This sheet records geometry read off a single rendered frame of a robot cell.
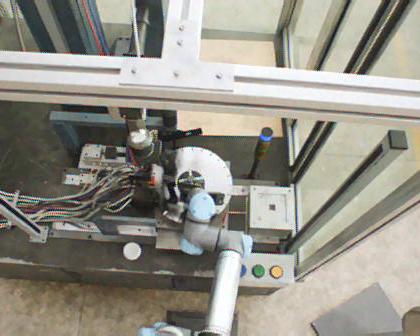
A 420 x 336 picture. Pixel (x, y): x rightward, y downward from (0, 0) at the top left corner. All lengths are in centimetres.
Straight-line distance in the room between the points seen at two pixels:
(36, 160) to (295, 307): 165
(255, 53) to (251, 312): 147
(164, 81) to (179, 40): 6
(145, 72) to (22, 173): 155
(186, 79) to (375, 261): 237
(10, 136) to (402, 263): 238
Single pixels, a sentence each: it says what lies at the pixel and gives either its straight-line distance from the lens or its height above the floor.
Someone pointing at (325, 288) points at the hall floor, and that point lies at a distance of 259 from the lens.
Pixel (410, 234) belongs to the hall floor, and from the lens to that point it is 290.
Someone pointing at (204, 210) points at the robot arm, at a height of 129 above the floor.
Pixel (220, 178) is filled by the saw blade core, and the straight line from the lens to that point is 162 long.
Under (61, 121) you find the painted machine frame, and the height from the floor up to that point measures 103.
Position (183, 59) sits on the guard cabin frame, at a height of 205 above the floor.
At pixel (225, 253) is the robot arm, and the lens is 122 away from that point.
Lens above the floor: 244
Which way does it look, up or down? 65 degrees down
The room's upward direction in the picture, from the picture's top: 7 degrees clockwise
